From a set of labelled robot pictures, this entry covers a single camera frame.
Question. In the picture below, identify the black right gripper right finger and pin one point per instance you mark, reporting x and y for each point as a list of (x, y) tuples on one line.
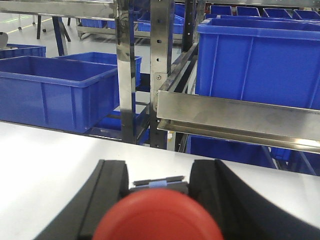
[(240, 212)]

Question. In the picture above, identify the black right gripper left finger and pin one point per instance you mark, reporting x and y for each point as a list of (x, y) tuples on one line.
[(78, 220)]

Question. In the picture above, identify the red mushroom push button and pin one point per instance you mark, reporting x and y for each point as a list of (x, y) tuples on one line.
[(158, 209)]

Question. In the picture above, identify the blue bin bottom right shelf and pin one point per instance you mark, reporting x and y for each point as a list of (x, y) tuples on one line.
[(233, 151)]

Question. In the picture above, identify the large blue bin lower left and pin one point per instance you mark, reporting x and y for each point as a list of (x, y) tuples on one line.
[(57, 93)]

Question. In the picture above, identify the blue bin behind lower left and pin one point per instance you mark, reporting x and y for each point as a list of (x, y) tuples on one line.
[(104, 58)]

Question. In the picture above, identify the large blue bin right shelf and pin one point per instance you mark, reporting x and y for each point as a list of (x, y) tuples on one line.
[(263, 61)]

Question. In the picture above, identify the blue bin far left edge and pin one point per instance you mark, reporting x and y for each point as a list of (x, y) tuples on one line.
[(13, 50)]

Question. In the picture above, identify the stainless steel rack upright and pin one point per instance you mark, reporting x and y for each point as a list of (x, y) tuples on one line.
[(161, 67)]

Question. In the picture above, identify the steel shelf front rail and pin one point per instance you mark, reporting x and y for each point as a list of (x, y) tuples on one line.
[(243, 121)]

